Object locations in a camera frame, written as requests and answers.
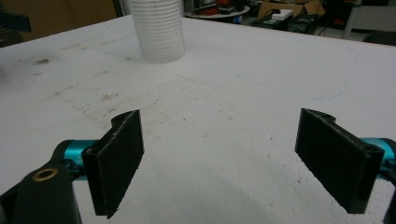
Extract dark object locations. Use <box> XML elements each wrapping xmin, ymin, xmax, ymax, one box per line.
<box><xmin>0</xmin><ymin>10</ymin><xmax>33</xmax><ymax>49</ymax></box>

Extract cardboard box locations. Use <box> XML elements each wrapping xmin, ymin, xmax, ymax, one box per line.
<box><xmin>257</xmin><ymin>0</ymin><xmax>327</xmax><ymax>21</ymax></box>

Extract black equipment case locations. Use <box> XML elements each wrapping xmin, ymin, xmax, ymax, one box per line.
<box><xmin>251</xmin><ymin>13</ymin><xmax>319</xmax><ymax>35</ymax></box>

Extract stack of white paper cups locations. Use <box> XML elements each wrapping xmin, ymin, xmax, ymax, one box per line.
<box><xmin>128</xmin><ymin>0</ymin><xmax>187</xmax><ymax>64</ymax></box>

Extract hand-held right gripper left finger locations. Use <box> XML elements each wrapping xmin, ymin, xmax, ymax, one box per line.
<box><xmin>81</xmin><ymin>109</ymin><xmax>146</xmax><ymax>219</ymax></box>

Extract white power adapter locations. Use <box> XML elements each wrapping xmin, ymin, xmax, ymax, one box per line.
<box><xmin>271</xmin><ymin>8</ymin><xmax>294</xmax><ymax>22</ymax></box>

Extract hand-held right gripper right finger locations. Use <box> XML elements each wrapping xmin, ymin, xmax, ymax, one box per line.
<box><xmin>294</xmin><ymin>107</ymin><xmax>386</xmax><ymax>215</ymax></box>

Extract white table frame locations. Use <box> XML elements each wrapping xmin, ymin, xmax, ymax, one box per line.
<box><xmin>342</xmin><ymin>0</ymin><xmax>396</xmax><ymax>40</ymax></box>

